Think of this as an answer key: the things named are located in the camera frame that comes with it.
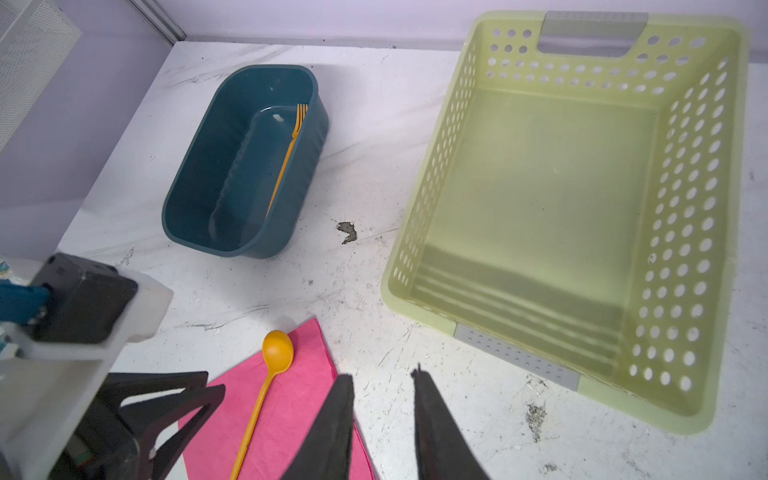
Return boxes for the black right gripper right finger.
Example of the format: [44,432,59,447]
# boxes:
[411,368,488,479]

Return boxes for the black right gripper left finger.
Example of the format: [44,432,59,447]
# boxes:
[282,374,354,479]

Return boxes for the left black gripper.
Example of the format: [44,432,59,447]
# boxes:
[1,253,226,479]

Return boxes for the aluminium frame profile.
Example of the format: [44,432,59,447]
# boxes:
[126,0,186,46]

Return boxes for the teal plastic oval tub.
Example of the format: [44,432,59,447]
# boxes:
[161,65,330,259]

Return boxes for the yellow plastic spoon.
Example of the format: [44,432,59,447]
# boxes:
[229,330,294,480]

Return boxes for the white perforated metal shelf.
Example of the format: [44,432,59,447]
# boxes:
[1,0,81,146]

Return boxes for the pink paper napkin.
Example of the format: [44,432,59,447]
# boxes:
[176,317,379,480]

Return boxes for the light green plastic basket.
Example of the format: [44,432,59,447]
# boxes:
[381,11,749,435]

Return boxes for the yellow plastic fork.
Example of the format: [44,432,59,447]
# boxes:
[266,104,309,216]

